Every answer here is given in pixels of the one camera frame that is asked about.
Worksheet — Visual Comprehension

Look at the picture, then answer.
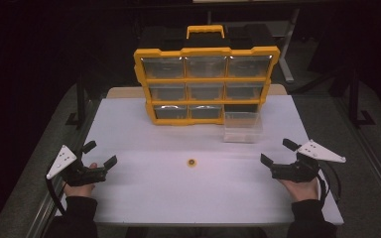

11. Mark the group of clear drawers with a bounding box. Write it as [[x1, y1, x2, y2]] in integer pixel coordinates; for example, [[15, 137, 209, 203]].
[[141, 56, 273, 121]]

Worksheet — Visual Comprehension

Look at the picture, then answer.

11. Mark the person's left hand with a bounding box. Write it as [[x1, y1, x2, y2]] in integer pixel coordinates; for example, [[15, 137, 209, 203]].
[[63, 162, 99, 199]]

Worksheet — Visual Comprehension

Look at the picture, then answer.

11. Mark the grey metal desk leg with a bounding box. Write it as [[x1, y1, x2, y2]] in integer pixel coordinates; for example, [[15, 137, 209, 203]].
[[278, 8, 301, 84]]

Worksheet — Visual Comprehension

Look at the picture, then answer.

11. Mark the black metal stand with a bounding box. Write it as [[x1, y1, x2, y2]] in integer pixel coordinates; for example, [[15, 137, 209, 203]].
[[64, 73, 91, 131], [326, 63, 377, 127]]

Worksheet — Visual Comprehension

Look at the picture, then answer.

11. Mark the yellow parts organizer cabinet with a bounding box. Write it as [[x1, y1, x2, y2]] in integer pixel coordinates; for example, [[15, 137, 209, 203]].
[[133, 24, 281, 127]]

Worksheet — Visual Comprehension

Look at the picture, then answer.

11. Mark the person's right hand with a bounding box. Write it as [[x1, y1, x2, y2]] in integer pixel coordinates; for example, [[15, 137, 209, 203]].
[[278, 178, 320, 203]]

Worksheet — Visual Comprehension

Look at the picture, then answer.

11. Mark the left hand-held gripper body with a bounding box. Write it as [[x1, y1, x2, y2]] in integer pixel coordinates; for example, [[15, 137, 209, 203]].
[[46, 145, 109, 187]]

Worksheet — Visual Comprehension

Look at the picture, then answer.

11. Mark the black cable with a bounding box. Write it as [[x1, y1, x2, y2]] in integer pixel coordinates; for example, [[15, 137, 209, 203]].
[[317, 161, 342, 204], [45, 178, 67, 216]]

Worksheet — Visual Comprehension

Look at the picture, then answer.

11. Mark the clear plastic bin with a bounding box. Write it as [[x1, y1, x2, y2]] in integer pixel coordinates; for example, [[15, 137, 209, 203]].
[[222, 111, 265, 144]]

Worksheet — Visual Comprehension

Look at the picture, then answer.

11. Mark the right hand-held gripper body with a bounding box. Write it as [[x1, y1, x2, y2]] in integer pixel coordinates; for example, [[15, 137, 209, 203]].
[[270, 139, 347, 184]]

